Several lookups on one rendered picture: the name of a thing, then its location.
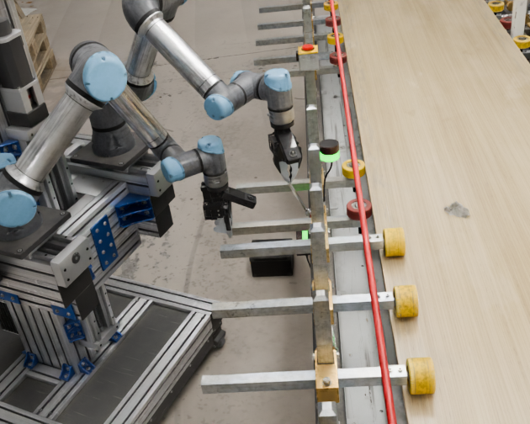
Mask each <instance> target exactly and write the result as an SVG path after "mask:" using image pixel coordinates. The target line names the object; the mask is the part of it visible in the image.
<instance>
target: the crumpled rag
mask: <svg viewBox="0 0 530 424"><path fill-rule="evenodd" d="M443 209H444V211H446V212H447V213H448V214H449V215H456V217H461V218H462V217H463V218H465V219H466V218H467V216H468V215H469V216H470V214H469V209H467V208H465V207H463V205H462V204H461V203H458V202H457V201H455V203H451V204H450V207H448V206H446V207H444V208H443Z"/></svg>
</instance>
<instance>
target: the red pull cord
mask: <svg viewBox="0 0 530 424"><path fill-rule="evenodd" d="M330 5H331V16H332V22H333V29H334V35H335V41H336V48H337V59H338V66H339V72H340V78H341V85H342V96H343V102H344V109H345V115H346V121H347V133H348V139H349V145H350V152H351V158H352V169H353V176H354V182H355V188H356V195H357V201H358V212H359V219H360V225H361V231H362V237H363V249H364V255H365V261H366V268H367V274H368V286H369V292H370V298H371V304H372V311H373V317H374V328H375V335H376V341H377V347H378V354H379V365H380V371H381V378H382V384H383V390H384V402H385V408H386V414H387V420H388V424H397V421H396V416H395V405H394V400H393V394H392V388H391V383H390V371H389V366H388V360H387V355H386V349H385V343H384V333H383V327H382V321H381V315H380V309H379V299H378V294H377V288H376V282H375V276H374V265H373V260H372V254H371V248H370V243H369V237H368V227H367V221H366V215H365V209H364V203H363V193H362V187H361V182H360V176H359V170H358V159H357V154H356V148H355V142H354V137H353V131H352V121H351V115H350V109H349V103H348V97H347V87H346V81H345V76H344V70H343V64H342V53H341V48H340V42H339V36H338V31H337V20H336V15H335V9H334V2H333V0H330Z"/></svg>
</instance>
